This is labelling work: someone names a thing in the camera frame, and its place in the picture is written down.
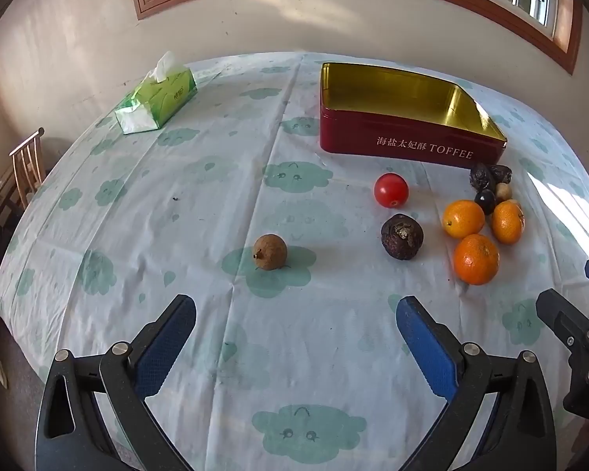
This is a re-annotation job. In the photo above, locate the cloud print tablecloth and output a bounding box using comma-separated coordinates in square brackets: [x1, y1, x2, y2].
[0, 51, 589, 471]

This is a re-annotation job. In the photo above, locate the red tin box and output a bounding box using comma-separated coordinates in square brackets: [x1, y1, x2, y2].
[318, 62, 508, 170]

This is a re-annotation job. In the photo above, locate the orange mandarin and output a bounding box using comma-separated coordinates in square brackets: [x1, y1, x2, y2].
[442, 199, 486, 239]
[454, 234, 500, 286]
[492, 200, 525, 245]

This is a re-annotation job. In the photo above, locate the wooden chair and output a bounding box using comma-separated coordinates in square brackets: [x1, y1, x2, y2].
[7, 128, 47, 209]

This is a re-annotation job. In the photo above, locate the dark purple plum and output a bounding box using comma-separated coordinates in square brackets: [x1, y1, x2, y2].
[474, 189, 496, 215]

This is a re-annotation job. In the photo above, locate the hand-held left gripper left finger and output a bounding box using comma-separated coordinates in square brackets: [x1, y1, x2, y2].
[35, 294, 198, 471]

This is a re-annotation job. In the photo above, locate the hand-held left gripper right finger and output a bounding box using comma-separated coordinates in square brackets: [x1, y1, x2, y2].
[395, 296, 557, 471]

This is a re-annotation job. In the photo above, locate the red tomato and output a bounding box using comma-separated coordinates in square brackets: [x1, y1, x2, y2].
[374, 173, 410, 208]

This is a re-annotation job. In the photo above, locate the light brown round fruit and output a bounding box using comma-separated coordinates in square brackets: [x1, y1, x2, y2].
[252, 234, 288, 271]

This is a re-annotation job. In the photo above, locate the green tissue pack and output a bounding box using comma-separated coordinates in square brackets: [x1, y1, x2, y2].
[114, 51, 198, 135]

